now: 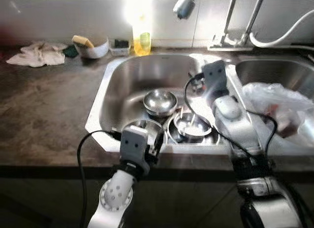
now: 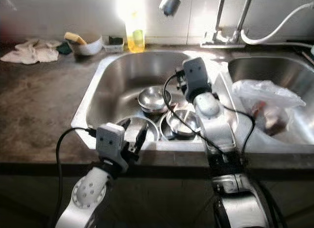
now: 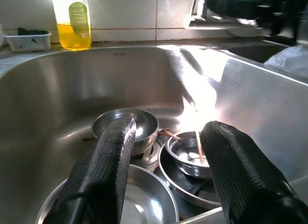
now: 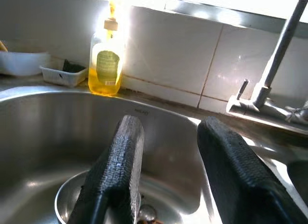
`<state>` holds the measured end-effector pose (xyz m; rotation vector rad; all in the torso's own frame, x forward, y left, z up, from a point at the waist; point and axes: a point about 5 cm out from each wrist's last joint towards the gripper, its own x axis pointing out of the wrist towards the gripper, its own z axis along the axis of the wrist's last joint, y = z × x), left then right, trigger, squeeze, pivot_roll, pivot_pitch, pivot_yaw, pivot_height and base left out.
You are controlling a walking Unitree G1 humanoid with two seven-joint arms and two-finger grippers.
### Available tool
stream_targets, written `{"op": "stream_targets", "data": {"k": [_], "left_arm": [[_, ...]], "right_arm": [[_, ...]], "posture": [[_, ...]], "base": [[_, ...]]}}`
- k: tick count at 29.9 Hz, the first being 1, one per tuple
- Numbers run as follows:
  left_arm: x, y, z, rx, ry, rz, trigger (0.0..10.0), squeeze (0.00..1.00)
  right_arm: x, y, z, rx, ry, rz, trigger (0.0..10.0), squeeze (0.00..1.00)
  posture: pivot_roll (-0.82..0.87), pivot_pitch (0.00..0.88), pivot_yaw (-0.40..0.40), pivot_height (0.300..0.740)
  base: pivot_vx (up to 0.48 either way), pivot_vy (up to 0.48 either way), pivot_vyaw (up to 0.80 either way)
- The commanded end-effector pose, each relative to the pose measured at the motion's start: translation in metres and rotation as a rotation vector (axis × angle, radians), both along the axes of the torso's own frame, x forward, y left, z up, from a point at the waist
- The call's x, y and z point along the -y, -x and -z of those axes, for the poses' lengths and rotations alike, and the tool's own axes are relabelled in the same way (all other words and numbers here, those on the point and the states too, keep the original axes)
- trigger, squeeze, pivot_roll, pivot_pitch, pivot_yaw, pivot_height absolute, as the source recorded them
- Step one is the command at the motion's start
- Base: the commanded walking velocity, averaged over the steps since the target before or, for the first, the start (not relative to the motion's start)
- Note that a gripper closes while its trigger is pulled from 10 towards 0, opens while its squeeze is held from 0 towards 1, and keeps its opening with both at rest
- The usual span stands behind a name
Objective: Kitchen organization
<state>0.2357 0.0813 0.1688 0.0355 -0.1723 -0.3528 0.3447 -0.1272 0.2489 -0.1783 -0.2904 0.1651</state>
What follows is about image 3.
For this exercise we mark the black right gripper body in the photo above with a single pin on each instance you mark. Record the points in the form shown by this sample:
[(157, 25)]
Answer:
[(281, 14)]

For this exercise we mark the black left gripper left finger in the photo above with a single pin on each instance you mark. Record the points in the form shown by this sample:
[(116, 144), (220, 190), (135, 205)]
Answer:
[(103, 166)]

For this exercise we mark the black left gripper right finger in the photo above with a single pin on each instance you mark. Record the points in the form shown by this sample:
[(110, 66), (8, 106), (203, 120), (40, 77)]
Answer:
[(240, 175)]

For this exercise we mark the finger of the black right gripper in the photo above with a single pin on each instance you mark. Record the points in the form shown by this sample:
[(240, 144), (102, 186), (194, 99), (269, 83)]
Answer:
[(231, 4)]

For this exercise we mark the stainless steel kitchen sink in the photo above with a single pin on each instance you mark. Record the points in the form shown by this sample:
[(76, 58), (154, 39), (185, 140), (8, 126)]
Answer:
[(72, 89)]

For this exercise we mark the steel sink drain strainer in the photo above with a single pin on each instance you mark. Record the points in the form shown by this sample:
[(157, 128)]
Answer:
[(149, 159)]

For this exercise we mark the white translucent plastic bag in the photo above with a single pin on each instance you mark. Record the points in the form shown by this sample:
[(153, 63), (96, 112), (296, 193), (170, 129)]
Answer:
[(291, 60)]

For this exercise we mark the brown wooden chopstick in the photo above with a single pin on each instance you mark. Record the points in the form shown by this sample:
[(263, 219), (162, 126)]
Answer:
[(199, 149), (172, 135)]

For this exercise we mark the small deep steel bowl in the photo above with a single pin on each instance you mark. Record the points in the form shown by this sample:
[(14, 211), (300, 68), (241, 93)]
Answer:
[(146, 130)]

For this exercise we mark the large steel bowl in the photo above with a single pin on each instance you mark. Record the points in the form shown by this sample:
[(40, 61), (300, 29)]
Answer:
[(149, 200)]

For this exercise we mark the small shallow steel bowl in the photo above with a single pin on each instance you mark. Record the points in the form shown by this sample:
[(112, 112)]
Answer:
[(185, 151)]

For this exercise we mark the wide shallow steel bowl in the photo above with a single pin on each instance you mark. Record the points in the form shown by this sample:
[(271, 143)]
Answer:
[(173, 175)]

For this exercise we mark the yellow dish soap bottle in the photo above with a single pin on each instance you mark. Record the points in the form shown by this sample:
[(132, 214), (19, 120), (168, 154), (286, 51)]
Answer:
[(69, 38)]

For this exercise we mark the white plastic sponge tray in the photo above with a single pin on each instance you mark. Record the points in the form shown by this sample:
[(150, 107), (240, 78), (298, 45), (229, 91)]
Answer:
[(26, 43)]

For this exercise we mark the dark green sponge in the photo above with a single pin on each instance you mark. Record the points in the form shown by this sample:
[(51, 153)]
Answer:
[(29, 31)]

